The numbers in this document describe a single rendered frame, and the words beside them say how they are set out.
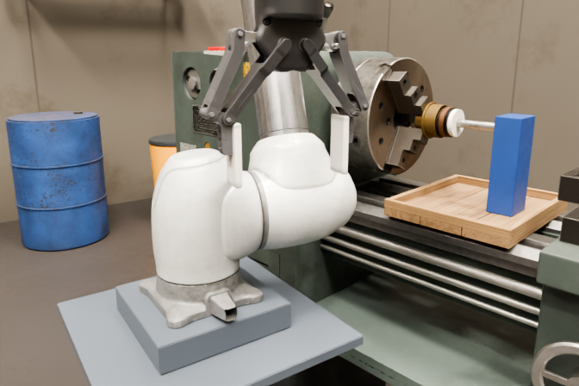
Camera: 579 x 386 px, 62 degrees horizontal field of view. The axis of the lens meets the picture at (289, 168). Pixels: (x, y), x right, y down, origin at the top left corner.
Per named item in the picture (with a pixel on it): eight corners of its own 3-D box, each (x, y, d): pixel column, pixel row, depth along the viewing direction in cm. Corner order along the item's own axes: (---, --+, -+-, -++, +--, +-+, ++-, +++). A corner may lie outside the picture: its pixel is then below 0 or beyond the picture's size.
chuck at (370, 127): (332, 168, 126) (350, 46, 123) (397, 171, 149) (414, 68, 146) (359, 174, 120) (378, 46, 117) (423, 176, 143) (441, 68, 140)
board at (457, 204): (383, 214, 117) (384, 199, 117) (455, 187, 142) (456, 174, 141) (508, 249, 97) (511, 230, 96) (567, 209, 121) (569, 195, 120)
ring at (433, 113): (412, 102, 122) (445, 105, 116) (431, 100, 128) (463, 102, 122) (409, 139, 124) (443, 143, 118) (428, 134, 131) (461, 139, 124)
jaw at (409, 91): (385, 113, 129) (372, 76, 122) (395, 102, 131) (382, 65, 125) (422, 116, 121) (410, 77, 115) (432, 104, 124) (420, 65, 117)
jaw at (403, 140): (395, 130, 134) (382, 171, 132) (385, 123, 130) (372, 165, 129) (431, 134, 126) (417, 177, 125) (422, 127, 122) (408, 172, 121)
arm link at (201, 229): (147, 258, 95) (140, 147, 90) (237, 243, 102) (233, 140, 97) (162, 294, 80) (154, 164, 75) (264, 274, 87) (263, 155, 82)
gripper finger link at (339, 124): (330, 114, 59) (335, 113, 59) (329, 170, 60) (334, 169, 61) (344, 116, 56) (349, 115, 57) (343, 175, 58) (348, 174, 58)
